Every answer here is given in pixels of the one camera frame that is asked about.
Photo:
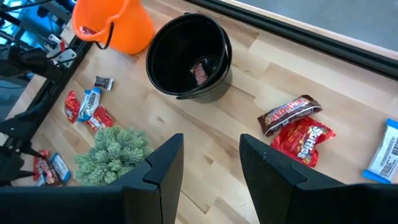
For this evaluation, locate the white frame bracket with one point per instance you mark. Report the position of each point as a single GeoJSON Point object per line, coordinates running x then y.
{"type": "Point", "coordinates": [60, 49]}

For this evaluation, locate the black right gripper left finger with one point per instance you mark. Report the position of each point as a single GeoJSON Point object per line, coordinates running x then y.
{"type": "Point", "coordinates": [93, 205]}

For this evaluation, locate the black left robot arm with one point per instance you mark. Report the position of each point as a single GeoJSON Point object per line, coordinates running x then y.
{"type": "Point", "coordinates": [18, 124]}

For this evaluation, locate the black plastic bucket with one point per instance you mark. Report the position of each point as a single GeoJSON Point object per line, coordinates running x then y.
{"type": "Point", "coordinates": [174, 56]}

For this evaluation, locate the orange pumpkin face bucket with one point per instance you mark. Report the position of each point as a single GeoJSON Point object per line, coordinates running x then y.
{"type": "Point", "coordinates": [130, 28]}

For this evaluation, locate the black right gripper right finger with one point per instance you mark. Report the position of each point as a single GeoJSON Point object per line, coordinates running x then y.
{"type": "Point", "coordinates": [311, 205]}

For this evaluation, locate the green plant in grey pot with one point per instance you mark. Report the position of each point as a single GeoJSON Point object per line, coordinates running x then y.
{"type": "Point", "coordinates": [112, 152]}

